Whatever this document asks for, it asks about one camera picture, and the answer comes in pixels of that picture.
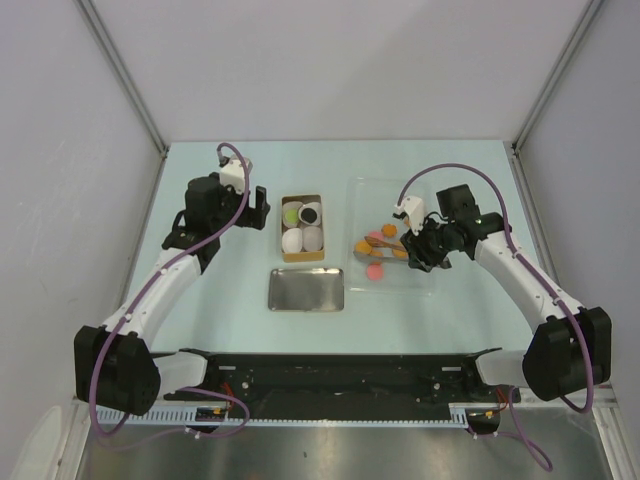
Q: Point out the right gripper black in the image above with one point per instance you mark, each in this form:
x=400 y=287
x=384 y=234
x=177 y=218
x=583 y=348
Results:
x=418 y=254

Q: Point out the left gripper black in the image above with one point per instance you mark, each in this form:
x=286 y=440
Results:
x=253 y=217

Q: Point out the green sandwich cookie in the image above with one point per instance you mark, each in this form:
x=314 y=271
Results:
x=290 y=218

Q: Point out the black sandwich cookie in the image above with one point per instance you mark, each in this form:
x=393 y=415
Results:
x=309 y=216

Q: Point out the metal tongs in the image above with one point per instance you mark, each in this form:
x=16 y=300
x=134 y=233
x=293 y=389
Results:
x=385 y=247

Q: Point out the silver tin lid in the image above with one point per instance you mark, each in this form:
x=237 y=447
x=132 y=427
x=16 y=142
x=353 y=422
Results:
x=315 y=290

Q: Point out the pink sandwich cookie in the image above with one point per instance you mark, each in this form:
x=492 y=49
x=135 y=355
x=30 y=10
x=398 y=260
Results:
x=375 y=272
x=377 y=235

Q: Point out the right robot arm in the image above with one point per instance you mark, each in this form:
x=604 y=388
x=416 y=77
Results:
x=570 y=348

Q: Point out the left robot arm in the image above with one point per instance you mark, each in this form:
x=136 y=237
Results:
x=114 y=366

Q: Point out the white paper cup far-left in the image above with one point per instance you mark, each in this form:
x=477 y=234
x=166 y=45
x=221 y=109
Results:
x=291 y=205

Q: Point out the orange flower cookie upper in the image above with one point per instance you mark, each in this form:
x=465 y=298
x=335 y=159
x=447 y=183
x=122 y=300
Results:
x=389 y=230

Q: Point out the clear plastic tray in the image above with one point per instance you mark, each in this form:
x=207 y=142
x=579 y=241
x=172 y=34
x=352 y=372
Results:
x=370 y=206

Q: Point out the white paper cup far-right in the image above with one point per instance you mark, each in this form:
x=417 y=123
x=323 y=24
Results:
x=315 y=205

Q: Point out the white paper cup near-left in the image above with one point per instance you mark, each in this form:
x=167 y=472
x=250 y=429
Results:
x=292 y=241

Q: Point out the white paper cup near-right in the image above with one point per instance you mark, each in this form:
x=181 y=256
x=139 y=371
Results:
x=312 y=239

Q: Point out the gold cookie tin box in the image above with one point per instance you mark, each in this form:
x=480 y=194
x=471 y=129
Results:
x=303 y=256

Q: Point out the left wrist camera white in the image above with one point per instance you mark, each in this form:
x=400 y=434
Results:
x=232 y=174

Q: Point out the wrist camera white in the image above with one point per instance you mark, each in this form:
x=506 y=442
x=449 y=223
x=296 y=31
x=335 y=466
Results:
x=413 y=210
x=232 y=174

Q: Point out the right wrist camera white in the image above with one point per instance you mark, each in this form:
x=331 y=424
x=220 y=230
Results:
x=413 y=210

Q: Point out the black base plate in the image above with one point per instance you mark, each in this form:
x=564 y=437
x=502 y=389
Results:
x=346 y=386

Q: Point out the left corner frame post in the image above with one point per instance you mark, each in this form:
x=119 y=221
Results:
x=106 y=44

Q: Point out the corner frame post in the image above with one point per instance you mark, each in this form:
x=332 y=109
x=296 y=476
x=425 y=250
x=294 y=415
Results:
x=106 y=44
x=568 y=52

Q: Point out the aluminium frame rail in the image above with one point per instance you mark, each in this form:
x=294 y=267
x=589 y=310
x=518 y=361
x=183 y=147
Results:
x=603 y=395

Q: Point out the white slotted cable duct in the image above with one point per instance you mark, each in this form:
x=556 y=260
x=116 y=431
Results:
x=209 y=415

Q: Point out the right corner frame post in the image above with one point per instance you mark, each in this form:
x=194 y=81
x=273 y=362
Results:
x=568 y=52

